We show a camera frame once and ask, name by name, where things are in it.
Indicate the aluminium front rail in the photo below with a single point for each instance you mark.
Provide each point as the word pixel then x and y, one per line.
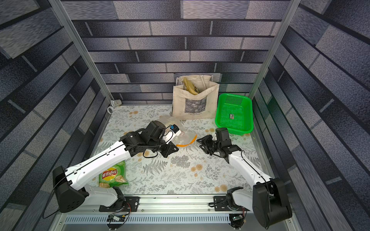
pixel 156 210

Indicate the green Lays chips bag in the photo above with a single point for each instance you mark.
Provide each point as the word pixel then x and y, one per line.
pixel 114 176

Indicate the beige Monet tote bag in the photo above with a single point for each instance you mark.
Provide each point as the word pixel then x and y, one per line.
pixel 186 106

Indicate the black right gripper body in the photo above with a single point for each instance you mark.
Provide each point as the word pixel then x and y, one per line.
pixel 212 145

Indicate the clear orange zip-top bag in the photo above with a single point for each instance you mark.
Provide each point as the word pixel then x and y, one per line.
pixel 186 137

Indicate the banana in tote bag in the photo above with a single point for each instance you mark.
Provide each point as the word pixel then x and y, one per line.
pixel 190 87

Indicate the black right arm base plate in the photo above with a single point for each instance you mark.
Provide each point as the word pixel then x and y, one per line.
pixel 223 203

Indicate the white tape roll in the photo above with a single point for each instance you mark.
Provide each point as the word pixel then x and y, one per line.
pixel 110 110

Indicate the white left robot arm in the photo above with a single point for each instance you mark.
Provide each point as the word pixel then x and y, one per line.
pixel 71 184

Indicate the left circuit board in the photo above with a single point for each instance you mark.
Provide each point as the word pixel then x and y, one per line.
pixel 117 218

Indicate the circuit board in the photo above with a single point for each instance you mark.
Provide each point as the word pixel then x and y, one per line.
pixel 117 218
pixel 236 221

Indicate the right circuit board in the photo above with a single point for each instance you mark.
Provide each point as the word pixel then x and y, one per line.
pixel 236 221

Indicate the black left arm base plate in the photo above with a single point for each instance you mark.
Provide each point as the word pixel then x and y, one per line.
pixel 130 203

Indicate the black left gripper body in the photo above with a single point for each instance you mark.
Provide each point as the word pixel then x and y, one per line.
pixel 166 148

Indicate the green plastic basket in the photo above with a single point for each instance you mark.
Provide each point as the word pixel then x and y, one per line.
pixel 241 108

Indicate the floral patterned table mat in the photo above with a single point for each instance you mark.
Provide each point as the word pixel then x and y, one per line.
pixel 188 171

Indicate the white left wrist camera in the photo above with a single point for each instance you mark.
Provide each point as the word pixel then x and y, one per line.
pixel 173 131

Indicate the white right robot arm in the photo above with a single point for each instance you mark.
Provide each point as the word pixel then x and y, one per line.
pixel 268 200

